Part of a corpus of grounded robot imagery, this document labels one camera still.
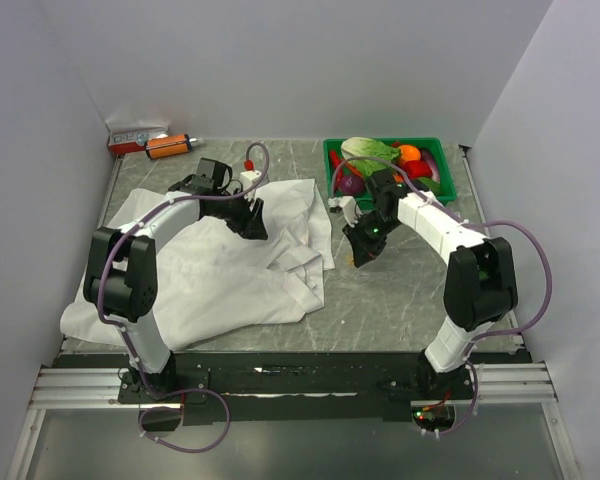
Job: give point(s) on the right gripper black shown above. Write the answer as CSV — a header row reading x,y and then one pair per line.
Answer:
x,y
364,251

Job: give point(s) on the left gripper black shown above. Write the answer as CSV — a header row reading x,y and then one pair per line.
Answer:
x,y
250,224

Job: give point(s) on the white garment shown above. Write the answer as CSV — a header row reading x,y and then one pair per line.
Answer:
x,y
211,281

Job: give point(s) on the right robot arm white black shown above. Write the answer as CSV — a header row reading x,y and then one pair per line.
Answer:
x,y
480,286

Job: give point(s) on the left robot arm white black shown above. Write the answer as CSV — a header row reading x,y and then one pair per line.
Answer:
x,y
121,278

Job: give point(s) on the toy purple onion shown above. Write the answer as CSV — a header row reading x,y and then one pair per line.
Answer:
x,y
351,185

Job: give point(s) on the toy green bell pepper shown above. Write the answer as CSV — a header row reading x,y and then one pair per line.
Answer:
x,y
427,184

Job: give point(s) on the toy red bell pepper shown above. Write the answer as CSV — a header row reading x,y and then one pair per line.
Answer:
x,y
416,169

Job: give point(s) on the toy red chili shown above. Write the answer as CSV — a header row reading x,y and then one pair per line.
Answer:
x,y
335,161

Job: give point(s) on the green plastic basket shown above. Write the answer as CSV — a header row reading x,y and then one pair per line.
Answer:
x,y
364,201

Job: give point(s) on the toy cabbage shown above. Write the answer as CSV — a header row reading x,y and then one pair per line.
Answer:
x,y
357,151

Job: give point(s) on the toy orange fruit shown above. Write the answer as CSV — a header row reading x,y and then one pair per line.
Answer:
x,y
409,153

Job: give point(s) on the toy purple eggplant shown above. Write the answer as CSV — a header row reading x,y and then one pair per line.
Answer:
x,y
429,159

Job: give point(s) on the orange cylinder tool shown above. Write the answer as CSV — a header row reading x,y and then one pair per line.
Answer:
x,y
169,146

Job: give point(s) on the red white carton box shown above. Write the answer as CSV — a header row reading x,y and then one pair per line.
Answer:
x,y
131,136

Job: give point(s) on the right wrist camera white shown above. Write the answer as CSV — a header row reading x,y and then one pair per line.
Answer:
x,y
347,206

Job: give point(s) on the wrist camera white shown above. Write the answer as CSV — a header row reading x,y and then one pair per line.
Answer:
x,y
347,206
251,176

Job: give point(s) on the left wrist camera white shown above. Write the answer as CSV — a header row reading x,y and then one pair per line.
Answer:
x,y
251,176

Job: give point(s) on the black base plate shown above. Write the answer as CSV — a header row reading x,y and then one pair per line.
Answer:
x,y
221,387

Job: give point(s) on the aluminium rail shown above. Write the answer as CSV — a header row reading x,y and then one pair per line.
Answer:
x,y
100,388

